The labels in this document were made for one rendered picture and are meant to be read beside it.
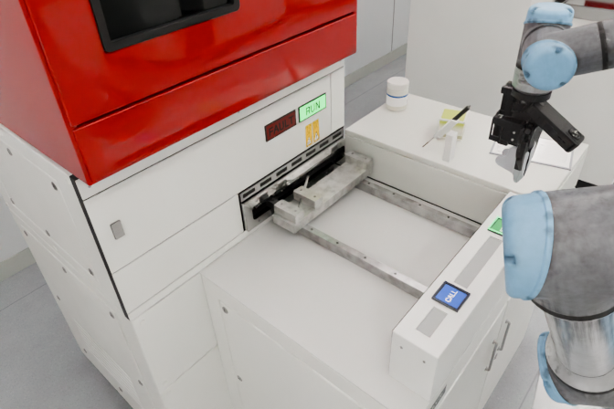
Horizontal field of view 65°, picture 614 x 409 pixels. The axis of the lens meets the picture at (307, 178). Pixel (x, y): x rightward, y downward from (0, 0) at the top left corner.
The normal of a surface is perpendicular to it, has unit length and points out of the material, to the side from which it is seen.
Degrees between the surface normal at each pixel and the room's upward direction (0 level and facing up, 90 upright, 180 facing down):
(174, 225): 90
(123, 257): 90
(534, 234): 47
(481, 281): 0
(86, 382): 0
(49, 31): 90
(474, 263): 0
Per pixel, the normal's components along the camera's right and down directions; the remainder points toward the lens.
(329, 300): -0.04, -0.82
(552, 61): -0.33, 0.55
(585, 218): -0.45, -0.56
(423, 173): -0.65, 0.46
